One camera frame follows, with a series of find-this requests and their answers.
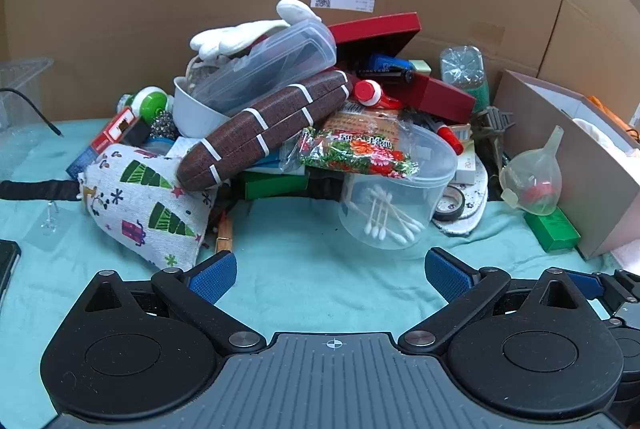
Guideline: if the teal cloth covered desktop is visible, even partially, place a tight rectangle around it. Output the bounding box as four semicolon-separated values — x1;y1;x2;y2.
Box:
0;116;640;429

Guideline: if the orange cracker packet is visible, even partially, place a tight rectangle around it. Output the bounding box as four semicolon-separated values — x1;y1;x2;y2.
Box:
322;102;403;145

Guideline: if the red box base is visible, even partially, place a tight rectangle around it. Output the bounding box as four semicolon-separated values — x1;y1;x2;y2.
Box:
400;72;476;122

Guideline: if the clear round plastic container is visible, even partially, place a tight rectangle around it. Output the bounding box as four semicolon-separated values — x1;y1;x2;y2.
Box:
339;122;458;251

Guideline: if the white barcode box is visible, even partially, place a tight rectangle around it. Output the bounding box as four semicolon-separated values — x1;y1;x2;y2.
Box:
450;142;478;184

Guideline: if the small green box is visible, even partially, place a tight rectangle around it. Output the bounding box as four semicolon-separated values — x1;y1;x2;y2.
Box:
524;206;582;254

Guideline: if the green white round toy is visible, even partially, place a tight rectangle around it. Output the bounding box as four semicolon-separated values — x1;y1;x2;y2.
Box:
118;86;168;120

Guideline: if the clear plastic funnel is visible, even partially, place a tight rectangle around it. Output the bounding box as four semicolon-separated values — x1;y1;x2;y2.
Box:
499;126;564;216

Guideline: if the black cable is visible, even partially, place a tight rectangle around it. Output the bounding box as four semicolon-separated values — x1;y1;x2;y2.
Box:
0;88;66;139

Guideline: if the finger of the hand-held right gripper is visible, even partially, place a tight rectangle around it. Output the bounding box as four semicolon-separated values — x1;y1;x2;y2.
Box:
567;268;640;325

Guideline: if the tree print cloth bag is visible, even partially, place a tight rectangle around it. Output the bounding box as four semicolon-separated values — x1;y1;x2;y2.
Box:
77;144;218;271

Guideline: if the grey toy model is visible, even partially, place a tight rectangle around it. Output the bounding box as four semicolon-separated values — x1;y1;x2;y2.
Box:
469;106;517;170

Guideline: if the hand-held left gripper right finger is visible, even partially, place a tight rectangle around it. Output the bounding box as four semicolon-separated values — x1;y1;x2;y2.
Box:
398;246;598;355

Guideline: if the wooden clothespin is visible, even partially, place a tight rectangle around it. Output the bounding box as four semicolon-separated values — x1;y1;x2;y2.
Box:
215;214;235;255

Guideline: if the white cloth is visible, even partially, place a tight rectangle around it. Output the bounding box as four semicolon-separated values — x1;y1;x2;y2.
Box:
570;116;640;157

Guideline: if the red-capped white bottle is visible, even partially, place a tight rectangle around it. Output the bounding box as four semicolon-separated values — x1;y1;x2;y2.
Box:
352;79;401;110

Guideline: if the bunch of cotton swabs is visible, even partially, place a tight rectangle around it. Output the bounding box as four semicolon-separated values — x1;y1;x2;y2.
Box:
350;186;426;246

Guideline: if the clear long plastic container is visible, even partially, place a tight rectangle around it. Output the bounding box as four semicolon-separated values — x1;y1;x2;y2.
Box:
192;19;337;115

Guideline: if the black strap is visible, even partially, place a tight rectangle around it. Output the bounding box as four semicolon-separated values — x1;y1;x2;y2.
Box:
0;178;83;202

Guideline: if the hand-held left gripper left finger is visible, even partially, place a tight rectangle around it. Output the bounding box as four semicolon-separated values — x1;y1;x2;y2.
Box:
80;251;266;355

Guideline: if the blue black battery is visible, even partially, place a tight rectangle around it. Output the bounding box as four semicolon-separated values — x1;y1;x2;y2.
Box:
367;54;416;84

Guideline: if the black tape roll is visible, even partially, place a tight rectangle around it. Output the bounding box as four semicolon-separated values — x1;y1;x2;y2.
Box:
122;114;153;145

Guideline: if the orange bag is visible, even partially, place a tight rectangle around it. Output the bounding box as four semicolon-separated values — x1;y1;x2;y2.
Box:
586;95;633;132

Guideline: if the clear plastic bottle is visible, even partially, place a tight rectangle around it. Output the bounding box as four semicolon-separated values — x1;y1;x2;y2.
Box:
439;46;491;112

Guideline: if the floral print snack packet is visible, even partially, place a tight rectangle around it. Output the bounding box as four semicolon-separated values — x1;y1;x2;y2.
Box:
295;128;420;180

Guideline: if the white bowl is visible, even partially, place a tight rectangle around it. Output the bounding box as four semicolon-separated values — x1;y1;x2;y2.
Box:
172;76;241;137

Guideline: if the white glove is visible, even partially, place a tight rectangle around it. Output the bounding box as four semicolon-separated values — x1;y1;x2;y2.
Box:
190;0;323;62

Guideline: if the clear plastic bin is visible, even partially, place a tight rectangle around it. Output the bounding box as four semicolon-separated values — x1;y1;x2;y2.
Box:
0;56;55;180

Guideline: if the brown white-striped glasses case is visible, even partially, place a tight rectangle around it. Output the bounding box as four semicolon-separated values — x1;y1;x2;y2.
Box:
177;70;353;190

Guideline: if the red box lid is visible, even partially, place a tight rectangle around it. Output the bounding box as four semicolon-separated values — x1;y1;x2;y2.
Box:
327;12;421;60

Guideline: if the clear adhesive hook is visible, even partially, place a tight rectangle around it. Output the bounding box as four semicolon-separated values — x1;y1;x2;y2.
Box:
25;202;68;252

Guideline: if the red blue card box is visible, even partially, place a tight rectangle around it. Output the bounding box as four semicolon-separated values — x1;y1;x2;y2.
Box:
66;106;136;177

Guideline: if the patterned tape roll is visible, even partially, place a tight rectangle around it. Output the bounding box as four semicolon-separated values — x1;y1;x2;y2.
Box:
434;185;467;219

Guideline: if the steel wool scrubber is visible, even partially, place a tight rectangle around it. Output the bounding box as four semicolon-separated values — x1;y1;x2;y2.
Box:
150;106;177;140

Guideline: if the red marker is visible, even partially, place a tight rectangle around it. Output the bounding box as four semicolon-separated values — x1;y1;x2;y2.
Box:
432;120;466;156

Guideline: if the grey cardboard box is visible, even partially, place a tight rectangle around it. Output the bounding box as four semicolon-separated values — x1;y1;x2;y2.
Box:
492;69;640;260

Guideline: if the black phone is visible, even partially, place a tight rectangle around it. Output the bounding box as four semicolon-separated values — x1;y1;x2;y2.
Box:
0;239;22;297

